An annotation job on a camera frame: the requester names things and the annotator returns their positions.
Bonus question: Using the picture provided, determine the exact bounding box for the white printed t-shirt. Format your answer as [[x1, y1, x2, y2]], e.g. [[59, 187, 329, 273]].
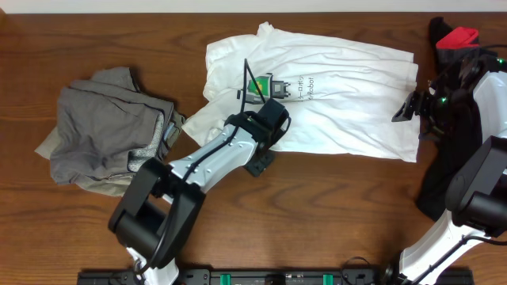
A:
[[183, 23, 420, 162]]

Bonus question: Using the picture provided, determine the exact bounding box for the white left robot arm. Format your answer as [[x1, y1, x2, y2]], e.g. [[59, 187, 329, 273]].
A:
[[109, 112, 291, 284]]

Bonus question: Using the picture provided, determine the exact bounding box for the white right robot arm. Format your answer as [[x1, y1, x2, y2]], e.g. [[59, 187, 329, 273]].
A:
[[380, 55, 506, 284]]

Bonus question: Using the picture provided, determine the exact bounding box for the black garment with red collar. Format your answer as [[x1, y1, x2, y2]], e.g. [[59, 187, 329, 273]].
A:
[[416, 17, 506, 221]]

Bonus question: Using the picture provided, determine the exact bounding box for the grey folded garment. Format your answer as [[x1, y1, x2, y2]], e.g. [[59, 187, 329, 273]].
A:
[[36, 66, 185, 196]]

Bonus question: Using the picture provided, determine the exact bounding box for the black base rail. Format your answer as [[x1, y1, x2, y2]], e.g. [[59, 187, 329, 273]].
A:
[[77, 256, 475, 285]]

